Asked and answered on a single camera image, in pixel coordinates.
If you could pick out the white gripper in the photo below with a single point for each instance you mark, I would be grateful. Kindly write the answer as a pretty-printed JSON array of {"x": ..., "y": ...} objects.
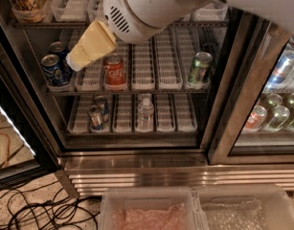
[{"x": 121, "y": 9}]

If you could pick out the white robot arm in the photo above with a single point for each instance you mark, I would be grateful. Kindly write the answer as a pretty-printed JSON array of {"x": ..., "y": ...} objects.
[{"x": 280, "y": 12}]

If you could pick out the red cola can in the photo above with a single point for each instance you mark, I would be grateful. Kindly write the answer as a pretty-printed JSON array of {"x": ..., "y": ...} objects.
[{"x": 114, "y": 69}]

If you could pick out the silver blue can rear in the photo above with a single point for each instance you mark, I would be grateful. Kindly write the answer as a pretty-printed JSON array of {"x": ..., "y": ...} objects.
[{"x": 102, "y": 102}]

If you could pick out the silver blue can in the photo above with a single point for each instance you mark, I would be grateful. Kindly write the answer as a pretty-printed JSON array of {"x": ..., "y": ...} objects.
[
  {"x": 95, "y": 115},
  {"x": 102, "y": 102}
]

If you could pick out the silver blue can front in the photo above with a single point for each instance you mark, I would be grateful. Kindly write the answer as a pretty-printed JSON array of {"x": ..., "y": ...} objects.
[{"x": 95, "y": 115}]

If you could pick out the open fridge door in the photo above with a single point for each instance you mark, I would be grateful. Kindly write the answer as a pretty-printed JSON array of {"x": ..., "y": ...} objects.
[{"x": 17, "y": 115}]

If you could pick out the red can behind glass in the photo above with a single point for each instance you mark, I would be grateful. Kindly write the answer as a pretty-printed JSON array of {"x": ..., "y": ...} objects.
[{"x": 256, "y": 118}]

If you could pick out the right glass fridge door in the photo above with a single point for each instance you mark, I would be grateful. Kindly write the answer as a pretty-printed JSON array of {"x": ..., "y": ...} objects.
[{"x": 232, "y": 143}]

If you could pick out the silver can behind glass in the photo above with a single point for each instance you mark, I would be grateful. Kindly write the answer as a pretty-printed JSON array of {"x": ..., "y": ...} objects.
[{"x": 281, "y": 71}]

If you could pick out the green can behind glass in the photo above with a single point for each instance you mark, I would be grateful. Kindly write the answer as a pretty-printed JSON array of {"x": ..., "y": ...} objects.
[{"x": 277, "y": 117}]

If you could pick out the clear water bottle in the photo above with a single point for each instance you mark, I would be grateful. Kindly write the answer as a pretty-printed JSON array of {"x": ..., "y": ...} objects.
[{"x": 145, "y": 115}]

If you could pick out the left clear plastic bin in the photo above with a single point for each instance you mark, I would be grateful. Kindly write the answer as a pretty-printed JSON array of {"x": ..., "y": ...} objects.
[{"x": 154, "y": 208}]

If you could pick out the clear plastic bin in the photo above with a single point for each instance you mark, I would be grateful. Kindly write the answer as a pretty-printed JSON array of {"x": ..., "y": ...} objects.
[
  {"x": 154, "y": 208},
  {"x": 251, "y": 207}
]

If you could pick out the right clear plastic bin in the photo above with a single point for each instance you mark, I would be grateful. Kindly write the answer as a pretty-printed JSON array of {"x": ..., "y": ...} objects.
[{"x": 251, "y": 207}]

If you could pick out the middle wire shelf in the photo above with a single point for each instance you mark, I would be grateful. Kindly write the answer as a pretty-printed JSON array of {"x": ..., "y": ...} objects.
[{"x": 122, "y": 92}]

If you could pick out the bottom wire shelf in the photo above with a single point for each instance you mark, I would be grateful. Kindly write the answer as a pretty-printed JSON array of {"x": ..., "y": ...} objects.
[{"x": 135, "y": 134}]

